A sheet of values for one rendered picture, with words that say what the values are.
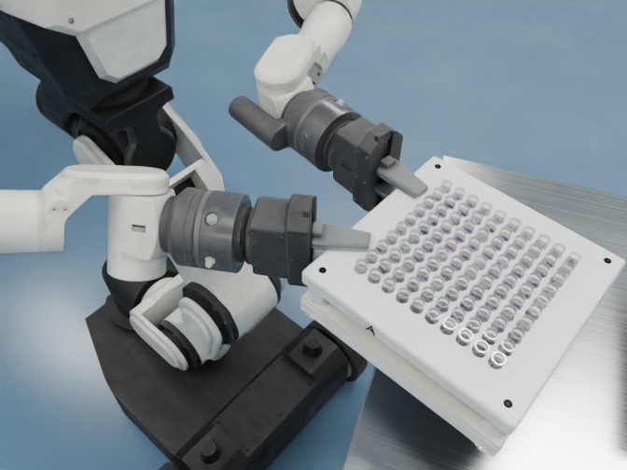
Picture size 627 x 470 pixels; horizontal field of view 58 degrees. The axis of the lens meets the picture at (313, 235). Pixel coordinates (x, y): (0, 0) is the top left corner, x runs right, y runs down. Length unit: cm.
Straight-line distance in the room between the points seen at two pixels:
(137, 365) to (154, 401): 12
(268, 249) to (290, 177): 161
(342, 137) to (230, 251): 20
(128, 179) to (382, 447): 39
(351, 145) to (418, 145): 172
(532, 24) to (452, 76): 70
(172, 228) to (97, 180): 9
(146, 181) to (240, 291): 47
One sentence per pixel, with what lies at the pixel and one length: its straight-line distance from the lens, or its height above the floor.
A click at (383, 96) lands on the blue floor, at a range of 264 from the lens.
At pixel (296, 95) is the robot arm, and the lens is 77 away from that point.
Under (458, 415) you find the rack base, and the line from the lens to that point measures 57.
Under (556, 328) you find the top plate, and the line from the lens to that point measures 60.
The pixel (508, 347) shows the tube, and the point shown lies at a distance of 57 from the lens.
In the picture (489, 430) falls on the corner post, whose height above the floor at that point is 99.
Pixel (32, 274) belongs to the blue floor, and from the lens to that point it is 210.
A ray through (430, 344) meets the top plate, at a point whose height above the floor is 103.
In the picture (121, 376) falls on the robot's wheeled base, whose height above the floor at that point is 17.
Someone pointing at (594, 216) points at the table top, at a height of 89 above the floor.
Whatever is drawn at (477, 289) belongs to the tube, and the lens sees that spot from 59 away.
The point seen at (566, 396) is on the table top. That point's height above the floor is 89.
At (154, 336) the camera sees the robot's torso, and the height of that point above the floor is 32.
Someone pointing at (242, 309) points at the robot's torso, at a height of 62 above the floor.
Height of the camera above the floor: 149
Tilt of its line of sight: 48 degrees down
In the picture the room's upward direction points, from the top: straight up
